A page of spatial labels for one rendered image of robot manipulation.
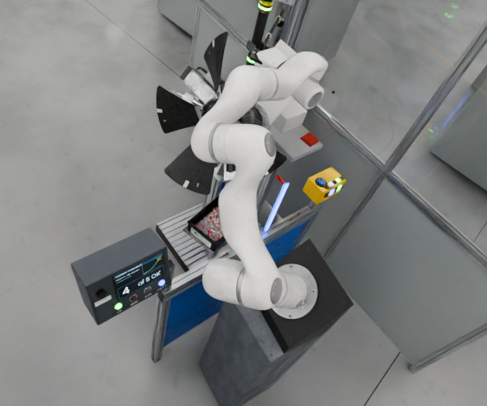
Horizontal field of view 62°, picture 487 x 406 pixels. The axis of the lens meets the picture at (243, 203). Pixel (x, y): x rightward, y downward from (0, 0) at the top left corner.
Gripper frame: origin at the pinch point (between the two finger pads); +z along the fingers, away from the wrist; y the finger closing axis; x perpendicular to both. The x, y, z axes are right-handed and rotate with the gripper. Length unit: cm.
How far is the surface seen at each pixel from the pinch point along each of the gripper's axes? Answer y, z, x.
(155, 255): -62, -40, -33
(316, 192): 21, -38, -53
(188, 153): -17, 7, -53
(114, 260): -73, -35, -33
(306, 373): 13, -92, -157
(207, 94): 8, 30, -46
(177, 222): 2, 31, -151
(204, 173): -14, -2, -59
